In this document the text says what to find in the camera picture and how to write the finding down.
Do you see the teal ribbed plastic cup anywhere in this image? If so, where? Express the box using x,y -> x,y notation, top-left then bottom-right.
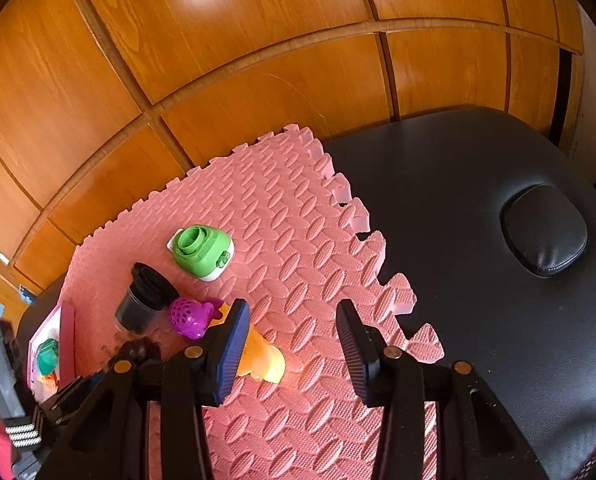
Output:
35,338 -> 60,376

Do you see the brown plastic piece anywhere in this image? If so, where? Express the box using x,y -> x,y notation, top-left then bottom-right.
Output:
108,336 -> 163,368

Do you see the purple ball toy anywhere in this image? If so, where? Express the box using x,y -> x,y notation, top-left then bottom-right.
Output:
170,296 -> 225,342

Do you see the dark grey plastic cup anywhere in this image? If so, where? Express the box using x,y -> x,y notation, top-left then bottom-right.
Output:
114,262 -> 181,335

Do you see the pink cardboard box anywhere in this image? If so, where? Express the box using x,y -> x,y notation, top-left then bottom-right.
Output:
28,301 -> 76,392

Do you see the orange plastic cone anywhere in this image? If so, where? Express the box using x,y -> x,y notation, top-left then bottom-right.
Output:
212,303 -> 287,385

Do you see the pink foam mat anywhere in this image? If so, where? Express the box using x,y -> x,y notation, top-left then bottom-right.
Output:
62,124 -> 445,480

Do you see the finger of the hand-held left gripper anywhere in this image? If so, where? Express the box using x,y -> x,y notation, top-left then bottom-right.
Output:
40,373 -> 109,428

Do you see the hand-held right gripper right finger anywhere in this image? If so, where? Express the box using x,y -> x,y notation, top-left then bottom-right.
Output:
336,299 -> 544,480

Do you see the green and white plastic device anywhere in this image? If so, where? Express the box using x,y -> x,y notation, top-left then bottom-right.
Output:
167,225 -> 237,282

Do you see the black face hole cushion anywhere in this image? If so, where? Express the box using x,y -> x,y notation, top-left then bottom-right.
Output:
499,185 -> 590,277

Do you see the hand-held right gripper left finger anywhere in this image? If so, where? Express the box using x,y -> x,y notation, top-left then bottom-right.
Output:
52,298 -> 251,480

